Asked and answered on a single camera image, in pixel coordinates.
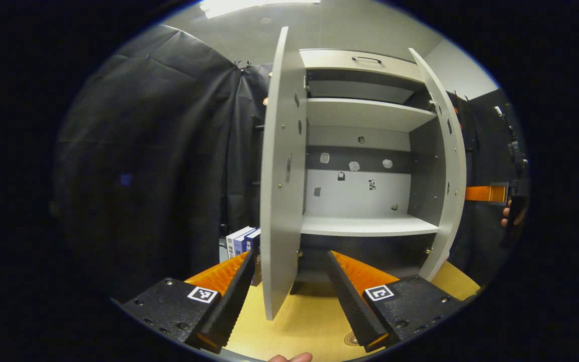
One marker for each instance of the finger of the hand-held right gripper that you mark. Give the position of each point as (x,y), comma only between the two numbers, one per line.
(485,193)

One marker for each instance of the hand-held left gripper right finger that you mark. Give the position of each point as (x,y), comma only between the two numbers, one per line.
(352,301)

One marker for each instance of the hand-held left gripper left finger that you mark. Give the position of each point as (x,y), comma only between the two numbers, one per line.
(231,301)

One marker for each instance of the white cabinet door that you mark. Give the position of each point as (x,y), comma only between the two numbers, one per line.
(454,161)
(279,201)

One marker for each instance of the white cabinet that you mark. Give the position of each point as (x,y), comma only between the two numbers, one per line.
(365,113)

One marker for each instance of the white cabinet drawer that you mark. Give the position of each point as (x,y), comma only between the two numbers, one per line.
(329,63)

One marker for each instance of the dark blue book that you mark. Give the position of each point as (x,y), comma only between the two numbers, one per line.
(253,241)

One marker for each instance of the small spring clip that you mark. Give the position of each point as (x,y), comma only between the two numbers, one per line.
(242,64)

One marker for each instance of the ceiling light panel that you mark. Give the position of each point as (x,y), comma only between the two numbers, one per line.
(254,6)

